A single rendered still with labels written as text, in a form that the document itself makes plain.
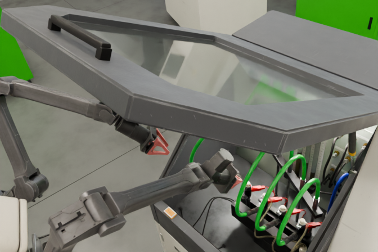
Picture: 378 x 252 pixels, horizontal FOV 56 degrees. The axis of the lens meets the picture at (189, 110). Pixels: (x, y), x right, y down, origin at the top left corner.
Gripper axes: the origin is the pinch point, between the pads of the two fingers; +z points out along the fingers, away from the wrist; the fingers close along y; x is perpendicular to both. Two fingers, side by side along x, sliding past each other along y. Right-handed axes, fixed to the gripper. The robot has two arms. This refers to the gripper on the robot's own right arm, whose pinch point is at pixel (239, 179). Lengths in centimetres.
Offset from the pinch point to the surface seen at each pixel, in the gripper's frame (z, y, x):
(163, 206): -2.7, -34.0, 20.8
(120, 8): 149, -30, 453
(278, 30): 9, 53, 34
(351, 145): -12.6, 35.9, -29.1
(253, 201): 18.6, -9.2, 0.4
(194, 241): -0.4, -31.5, -0.6
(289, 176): 19.8, 8.6, -4.7
